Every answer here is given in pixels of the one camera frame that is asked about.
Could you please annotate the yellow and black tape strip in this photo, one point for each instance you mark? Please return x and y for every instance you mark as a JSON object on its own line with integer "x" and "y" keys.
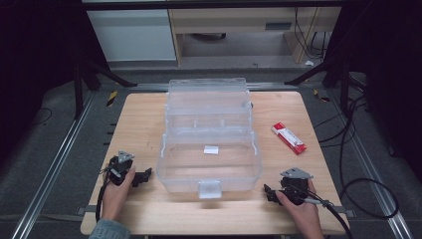
{"x": 111, "y": 98}
{"x": 321, "y": 97}

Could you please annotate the white paper label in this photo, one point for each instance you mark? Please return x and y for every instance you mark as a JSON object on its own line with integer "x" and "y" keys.
{"x": 211, "y": 150}

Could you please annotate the aluminium floor rail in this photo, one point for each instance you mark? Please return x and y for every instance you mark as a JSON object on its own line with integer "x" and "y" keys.
{"x": 368, "y": 166}
{"x": 54, "y": 166}

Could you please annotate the black stand legs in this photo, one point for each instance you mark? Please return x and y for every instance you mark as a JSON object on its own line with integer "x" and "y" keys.
{"x": 78, "y": 89}
{"x": 345, "y": 86}

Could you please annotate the grey metal bracket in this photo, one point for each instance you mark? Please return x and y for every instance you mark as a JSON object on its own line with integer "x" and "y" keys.
{"x": 82, "y": 210}

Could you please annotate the clear plastic storage box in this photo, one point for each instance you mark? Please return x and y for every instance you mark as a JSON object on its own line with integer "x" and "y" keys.
{"x": 185, "y": 169}

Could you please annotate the white cabinet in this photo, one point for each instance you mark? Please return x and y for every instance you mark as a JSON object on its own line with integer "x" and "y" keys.
{"x": 132, "y": 35}

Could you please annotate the person's right hand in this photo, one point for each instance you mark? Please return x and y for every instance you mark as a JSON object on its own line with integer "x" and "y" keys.
{"x": 305, "y": 217}

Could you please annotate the aluminium cross rail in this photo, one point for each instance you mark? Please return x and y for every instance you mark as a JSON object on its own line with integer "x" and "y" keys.
{"x": 152, "y": 87}

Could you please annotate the person's left hand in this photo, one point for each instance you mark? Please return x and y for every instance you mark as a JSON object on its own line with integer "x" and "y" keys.
{"x": 114, "y": 200}

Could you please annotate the light wooden desk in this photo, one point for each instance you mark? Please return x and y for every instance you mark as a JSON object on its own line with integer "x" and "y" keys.
{"x": 232, "y": 20}

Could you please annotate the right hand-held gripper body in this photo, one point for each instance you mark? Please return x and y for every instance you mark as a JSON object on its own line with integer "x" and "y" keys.
{"x": 295, "y": 186}

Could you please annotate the red and white packet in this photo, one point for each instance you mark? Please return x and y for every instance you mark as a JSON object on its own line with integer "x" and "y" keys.
{"x": 288, "y": 137}

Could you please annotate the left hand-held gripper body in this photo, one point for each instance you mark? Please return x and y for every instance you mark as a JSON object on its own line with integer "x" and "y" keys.
{"x": 118, "y": 169}

